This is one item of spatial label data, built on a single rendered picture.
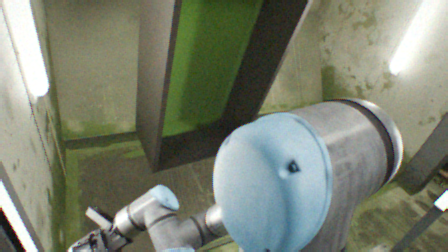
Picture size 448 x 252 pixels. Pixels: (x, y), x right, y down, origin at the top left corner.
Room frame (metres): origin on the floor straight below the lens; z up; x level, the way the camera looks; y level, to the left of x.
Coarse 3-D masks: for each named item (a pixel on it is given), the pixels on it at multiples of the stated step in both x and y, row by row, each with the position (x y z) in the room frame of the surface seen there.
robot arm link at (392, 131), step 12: (372, 108) 0.24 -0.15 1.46; (384, 120) 0.23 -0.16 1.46; (396, 132) 0.23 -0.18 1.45; (396, 144) 0.21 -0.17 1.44; (396, 156) 0.21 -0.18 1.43; (396, 168) 0.21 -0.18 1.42; (216, 204) 0.44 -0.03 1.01; (192, 216) 0.46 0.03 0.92; (204, 216) 0.45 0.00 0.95; (216, 216) 0.41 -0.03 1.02; (204, 228) 0.42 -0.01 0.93; (216, 228) 0.40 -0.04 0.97; (204, 240) 0.40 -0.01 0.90
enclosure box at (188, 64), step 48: (144, 0) 1.11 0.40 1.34; (192, 0) 1.29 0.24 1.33; (240, 0) 1.45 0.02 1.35; (288, 0) 1.31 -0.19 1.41; (144, 48) 1.11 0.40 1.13; (192, 48) 1.36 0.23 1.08; (240, 48) 1.54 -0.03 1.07; (288, 48) 1.23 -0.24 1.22; (144, 96) 1.11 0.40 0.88; (192, 96) 1.46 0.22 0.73; (240, 96) 1.46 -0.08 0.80; (144, 144) 1.13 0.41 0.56; (192, 144) 1.29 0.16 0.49
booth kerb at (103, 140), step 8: (272, 112) 2.42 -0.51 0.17; (96, 136) 1.54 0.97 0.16; (104, 136) 1.57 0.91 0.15; (112, 136) 1.60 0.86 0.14; (120, 136) 1.64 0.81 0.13; (128, 136) 1.67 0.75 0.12; (136, 136) 1.70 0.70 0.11; (72, 144) 1.45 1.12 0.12; (80, 144) 1.48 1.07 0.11; (88, 144) 1.51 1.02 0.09; (96, 144) 1.54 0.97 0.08; (104, 144) 1.57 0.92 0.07
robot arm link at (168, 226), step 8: (168, 216) 0.43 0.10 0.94; (176, 216) 0.44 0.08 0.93; (152, 224) 0.40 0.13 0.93; (160, 224) 0.40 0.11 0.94; (168, 224) 0.41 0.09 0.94; (176, 224) 0.41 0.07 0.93; (184, 224) 0.42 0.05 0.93; (192, 224) 0.42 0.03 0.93; (152, 232) 0.39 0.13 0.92; (160, 232) 0.38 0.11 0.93; (168, 232) 0.39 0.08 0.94; (176, 232) 0.39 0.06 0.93; (184, 232) 0.40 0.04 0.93; (192, 232) 0.40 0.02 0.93; (152, 240) 0.38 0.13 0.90; (160, 240) 0.37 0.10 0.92; (168, 240) 0.37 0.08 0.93; (176, 240) 0.37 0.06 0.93; (184, 240) 0.38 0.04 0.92; (192, 240) 0.39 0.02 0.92; (200, 240) 0.40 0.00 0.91; (160, 248) 0.35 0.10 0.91; (168, 248) 0.35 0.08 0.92; (176, 248) 0.35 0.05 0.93; (184, 248) 0.36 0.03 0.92; (192, 248) 0.37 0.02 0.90
